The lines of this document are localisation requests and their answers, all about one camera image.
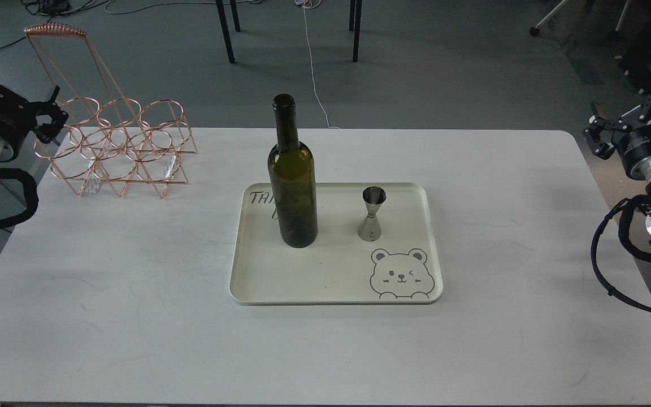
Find cream bear serving tray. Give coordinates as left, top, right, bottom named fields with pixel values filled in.
left=228, top=183, right=444, bottom=305

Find dark green wine bottle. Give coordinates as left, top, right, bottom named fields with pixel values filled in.
left=267, top=93, right=318, bottom=248

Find black table legs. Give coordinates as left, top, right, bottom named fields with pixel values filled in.
left=215, top=0, right=363, bottom=64

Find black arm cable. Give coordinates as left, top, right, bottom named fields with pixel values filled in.
left=0, top=168, right=40, bottom=230
left=590, top=195, right=651, bottom=323

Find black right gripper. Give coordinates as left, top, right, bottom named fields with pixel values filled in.
left=584, top=90, right=651, bottom=160

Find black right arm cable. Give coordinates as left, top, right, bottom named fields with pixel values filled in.
left=590, top=195, right=651, bottom=323

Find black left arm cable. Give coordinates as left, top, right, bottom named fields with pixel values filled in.
left=0, top=168, right=40, bottom=230

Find steel double jigger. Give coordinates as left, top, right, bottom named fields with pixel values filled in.
left=357, top=186, right=387, bottom=242

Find white floor cable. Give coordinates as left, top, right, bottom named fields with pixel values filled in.
left=294, top=0, right=341, bottom=129

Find black office chair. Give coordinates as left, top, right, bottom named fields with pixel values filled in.
left=529, top=1, right=651, bottom=93

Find copper wire wine rack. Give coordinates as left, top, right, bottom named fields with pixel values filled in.
left=24, top=21, right=198, bottom=198

